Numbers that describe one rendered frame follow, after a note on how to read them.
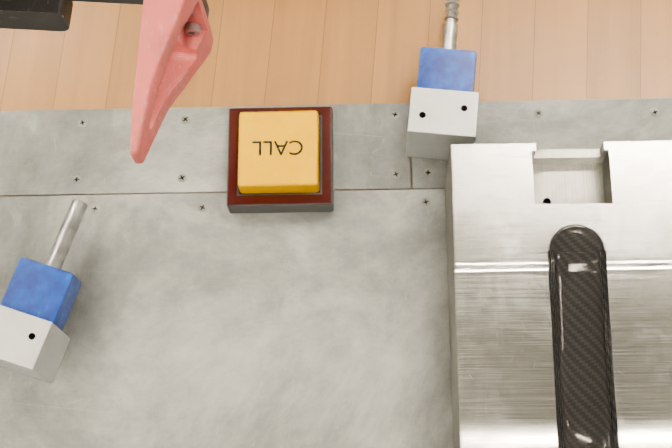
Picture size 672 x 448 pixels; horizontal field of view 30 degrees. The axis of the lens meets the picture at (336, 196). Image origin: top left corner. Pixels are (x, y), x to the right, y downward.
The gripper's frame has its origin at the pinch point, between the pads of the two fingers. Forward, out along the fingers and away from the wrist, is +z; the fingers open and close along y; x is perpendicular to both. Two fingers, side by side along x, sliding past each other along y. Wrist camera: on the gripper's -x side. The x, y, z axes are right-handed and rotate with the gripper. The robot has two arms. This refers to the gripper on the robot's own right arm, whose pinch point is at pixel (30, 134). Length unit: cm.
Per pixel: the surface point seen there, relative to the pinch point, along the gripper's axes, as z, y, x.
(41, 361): 4.1, -8.5, 35.6
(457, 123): -15.3, 19.8, 34.9
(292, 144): -13.6, 7.7, 36.5
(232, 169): -11.8, 3.1, 38.1
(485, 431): 7.3, 22.6, 31.6
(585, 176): -11.5, 29.0, 33.9
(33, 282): -1.6, -10.0, 36.0
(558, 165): -12.2, 27.1, 33.9
